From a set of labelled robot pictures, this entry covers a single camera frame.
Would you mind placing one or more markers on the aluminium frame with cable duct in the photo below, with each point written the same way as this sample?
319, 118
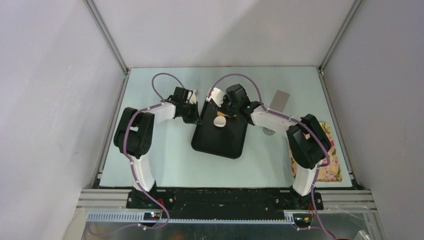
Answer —
110, 205

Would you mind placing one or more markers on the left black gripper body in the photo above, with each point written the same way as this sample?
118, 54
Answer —
189, 112

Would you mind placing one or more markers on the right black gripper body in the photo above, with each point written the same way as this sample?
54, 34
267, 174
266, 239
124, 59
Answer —
232, 109

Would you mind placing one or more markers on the floral cloth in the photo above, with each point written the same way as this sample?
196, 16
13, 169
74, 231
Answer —
328, 174

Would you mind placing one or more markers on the wooden dough roller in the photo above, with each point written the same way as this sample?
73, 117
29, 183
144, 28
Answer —
219, 113

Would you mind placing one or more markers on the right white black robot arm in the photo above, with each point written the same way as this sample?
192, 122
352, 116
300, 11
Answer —
308, 143

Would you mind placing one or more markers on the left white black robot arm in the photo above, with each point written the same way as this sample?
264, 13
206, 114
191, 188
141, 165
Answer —
134, 134

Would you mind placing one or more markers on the white dough ball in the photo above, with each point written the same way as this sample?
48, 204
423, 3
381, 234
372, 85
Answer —
220, 121

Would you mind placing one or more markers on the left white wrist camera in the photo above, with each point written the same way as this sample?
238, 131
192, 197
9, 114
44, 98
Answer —
192, 98

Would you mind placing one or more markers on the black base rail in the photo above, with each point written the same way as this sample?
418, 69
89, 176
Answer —
238, 204

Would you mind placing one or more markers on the black baking tray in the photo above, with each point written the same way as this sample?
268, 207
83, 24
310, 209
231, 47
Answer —
227, 141

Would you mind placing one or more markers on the metal spatula with red handle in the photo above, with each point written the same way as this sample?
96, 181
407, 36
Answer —
279, 101

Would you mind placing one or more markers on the small round metal cup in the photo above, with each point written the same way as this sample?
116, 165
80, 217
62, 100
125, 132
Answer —
268, 132

